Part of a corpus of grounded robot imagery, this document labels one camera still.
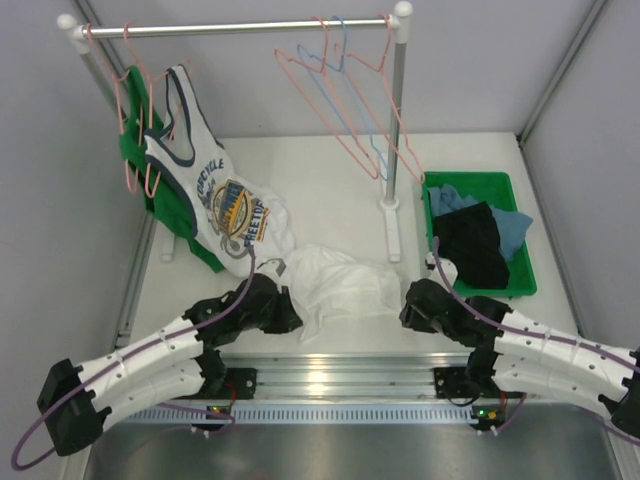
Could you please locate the plain white tank top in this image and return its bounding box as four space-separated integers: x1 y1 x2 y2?
284 245 401 343

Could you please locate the pink wire hanger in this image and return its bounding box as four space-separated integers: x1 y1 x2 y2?
274 16 381 180

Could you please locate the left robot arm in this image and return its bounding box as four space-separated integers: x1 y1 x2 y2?
37 274 303 457

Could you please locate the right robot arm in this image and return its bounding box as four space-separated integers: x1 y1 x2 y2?
400 279 639 438

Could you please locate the white printed tank top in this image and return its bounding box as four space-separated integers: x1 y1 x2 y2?
144 65 295 277

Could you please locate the green tank top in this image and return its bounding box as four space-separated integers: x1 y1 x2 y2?
119 65 224 273

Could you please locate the pink hanger holding printed top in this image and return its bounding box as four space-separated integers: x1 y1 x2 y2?
122 21 194 197

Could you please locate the pink hanger far left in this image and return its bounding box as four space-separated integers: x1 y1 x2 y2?
86 23 139 194

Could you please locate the black garment in bin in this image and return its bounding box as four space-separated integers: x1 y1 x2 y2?
433 202 510 290

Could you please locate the blue garment in bin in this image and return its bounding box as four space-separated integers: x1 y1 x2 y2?
427 184 533 262

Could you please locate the green plastic bin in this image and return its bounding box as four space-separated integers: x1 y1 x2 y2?
422 171 537 298

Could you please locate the white clothes rack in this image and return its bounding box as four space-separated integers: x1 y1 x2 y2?
57 1 413 263

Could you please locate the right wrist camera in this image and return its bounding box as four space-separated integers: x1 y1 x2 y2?
425 252 458 285

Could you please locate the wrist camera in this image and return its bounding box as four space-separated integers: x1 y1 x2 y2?
257 258 287 280
425 252 458 285

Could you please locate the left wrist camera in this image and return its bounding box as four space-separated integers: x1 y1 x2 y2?
257 258 287 280

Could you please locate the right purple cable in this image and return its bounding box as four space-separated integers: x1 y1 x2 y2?
431 235 640 446

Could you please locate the purple cable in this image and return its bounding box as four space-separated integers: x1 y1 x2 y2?
10 246 259 471
431 235 640 446

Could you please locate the aluminium mounting rail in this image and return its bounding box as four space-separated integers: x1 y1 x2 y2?
114 352 616 426

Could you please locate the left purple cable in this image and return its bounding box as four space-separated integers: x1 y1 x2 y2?
10 246 259 471

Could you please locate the pink hanger near right post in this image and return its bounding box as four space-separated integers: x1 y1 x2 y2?
333 13 427 185

